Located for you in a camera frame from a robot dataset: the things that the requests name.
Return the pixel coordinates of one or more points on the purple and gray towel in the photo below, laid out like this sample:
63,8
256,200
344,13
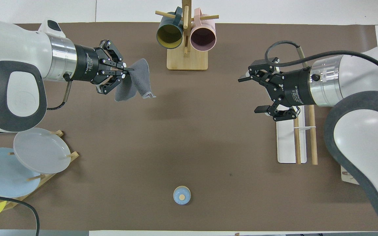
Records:
136,82

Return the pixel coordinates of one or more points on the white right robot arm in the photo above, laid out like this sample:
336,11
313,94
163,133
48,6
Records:
366,141

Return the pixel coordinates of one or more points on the dark teal mug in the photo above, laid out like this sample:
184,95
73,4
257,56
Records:
169,34

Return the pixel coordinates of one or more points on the beige toaster oven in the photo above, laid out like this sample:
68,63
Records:
346,177

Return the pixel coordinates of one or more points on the brown table mat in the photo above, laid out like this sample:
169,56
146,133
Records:
208,131

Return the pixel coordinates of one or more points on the pink mug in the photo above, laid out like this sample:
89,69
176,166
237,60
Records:
203,37

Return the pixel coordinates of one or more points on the small blue round lid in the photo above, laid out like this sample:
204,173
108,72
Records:
181,195

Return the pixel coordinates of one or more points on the white towel rack wooden bars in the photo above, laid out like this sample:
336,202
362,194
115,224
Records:
285,144

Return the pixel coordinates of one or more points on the gray plate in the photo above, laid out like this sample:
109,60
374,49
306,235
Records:
41,150

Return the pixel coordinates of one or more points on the wooden mug tree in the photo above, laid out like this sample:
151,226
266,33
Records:
187,62

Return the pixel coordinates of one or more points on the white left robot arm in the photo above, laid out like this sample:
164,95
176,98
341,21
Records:
11,42

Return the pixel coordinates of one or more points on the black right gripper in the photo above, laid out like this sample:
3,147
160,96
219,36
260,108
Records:
297,88

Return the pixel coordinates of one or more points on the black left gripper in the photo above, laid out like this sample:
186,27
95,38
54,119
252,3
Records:
89,64

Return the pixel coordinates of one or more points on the wooden plate rack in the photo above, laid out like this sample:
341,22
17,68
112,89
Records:
35,177

